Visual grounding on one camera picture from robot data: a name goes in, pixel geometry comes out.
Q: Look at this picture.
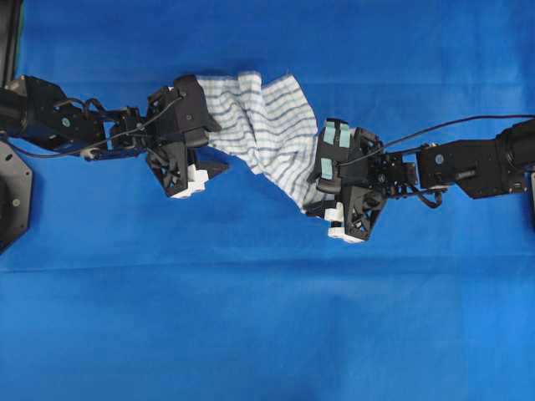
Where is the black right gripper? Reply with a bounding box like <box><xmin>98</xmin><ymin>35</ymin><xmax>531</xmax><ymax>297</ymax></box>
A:
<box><xmin>303</xmin><ymin>129</ymin><xmax>419</xmax><ymax>243</ymax></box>

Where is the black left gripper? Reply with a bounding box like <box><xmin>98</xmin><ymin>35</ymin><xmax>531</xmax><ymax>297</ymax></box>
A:
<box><xmin>109</xmin><ymin>85</ymin><xmax>231</xmax><ymax>199</ymax></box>

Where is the white blue-striped towel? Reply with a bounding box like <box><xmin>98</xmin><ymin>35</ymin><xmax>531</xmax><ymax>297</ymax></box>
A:
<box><xmin>196</xmin><ymin>71</ymin><xmax>333</xmax><ymax>210</ymax></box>

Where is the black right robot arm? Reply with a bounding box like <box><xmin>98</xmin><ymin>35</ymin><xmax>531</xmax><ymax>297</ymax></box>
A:
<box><xmin>304</xmin><ymin>114</ymin><xmax>534</xmax><ymax>243</ymax></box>

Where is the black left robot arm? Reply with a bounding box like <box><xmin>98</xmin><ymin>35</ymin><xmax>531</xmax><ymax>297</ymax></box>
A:
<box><xmin>1</xmin><ymin>75</ymin><xmax>228</xmax><ymax>198</ymax></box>

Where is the blue table cloth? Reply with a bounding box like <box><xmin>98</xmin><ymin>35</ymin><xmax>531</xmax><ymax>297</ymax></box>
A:
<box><xmin>1</xmin><ymin>1</ymin><xmax>534</xmax><ymax>400</ymax></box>

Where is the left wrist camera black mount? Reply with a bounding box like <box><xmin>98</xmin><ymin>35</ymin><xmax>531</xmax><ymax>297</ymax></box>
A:
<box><xmin>174</xmin><ymin>75</ymin><xmax>222</xmax><ymax>148</ymax></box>

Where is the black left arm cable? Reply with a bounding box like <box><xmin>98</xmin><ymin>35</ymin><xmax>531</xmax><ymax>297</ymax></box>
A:
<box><xmin>8</xmin><ymin>89</ymin><xmax>187</xmax><ymax>159</ymax></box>

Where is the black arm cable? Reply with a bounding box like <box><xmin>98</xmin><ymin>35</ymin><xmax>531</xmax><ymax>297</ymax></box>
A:
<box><xmin>8</xmin><ymin>89</ymin><xmax>187</xmax><ymax>159</ymax></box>
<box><xmin>337</xmin><ymin>114</ymin><xmax>535</xmax><ymax>168</ymax></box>

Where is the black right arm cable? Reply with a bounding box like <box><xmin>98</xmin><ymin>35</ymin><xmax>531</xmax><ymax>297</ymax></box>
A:
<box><xmin>337</xmin><ymin>114</ymin><xmax>535</xmax><ymax>168</ymax></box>

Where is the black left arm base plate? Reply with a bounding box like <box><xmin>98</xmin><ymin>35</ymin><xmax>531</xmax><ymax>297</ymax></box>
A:
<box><xmin>0</xmin><ymin>142</ymin><xmax>33</xmax><ymax>253</ymax></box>

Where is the black frame post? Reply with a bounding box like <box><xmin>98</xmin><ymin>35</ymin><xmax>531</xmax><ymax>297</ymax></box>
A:
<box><xmin>0</xmin><ymin>0</ymin><xmax>23</xmax><ymax>87</ymax></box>

